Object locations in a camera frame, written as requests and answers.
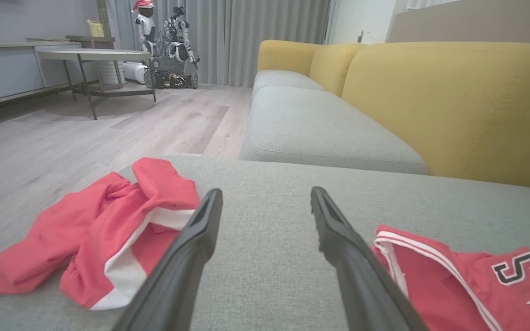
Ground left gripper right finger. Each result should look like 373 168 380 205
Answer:
311 186 429 331

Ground white cylinder appliance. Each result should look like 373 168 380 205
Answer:
123 62 149 85

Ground yellow watering can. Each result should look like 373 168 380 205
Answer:
86 19 105 38

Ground small yellow sofa back cushion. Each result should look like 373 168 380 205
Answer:
257 40 323 76
310 44 367 97

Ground red white shorts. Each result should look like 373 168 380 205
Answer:
0 158 200 311

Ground dark wooden side table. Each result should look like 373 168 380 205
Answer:
66 35 124 91

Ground large yellow sofa back cushion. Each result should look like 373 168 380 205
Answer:
341 42 530 188

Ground round table black metal legs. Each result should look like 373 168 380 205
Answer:
37 48 157 120

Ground wheeled robot with two arms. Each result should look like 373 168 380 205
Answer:
144 6 200 89

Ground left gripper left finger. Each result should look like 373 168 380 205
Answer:
111 188 223 331

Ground grey sofa seat cushion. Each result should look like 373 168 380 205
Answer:
252 70 325 99
240 85 429 175

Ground white humanoid robot santa hat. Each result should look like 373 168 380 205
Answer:
132 0 159 58

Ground white ribbed bin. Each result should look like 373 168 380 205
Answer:
96 60 126 86

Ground grey curtain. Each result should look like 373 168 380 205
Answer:
109 0 331 88

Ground large grey sofa ottoman cushion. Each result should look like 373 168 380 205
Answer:
0 155 530 331

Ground long low grey cabinet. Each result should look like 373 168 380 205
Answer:
0 40 86 111

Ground red white striped jersey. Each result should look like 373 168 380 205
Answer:
370 224 530 331

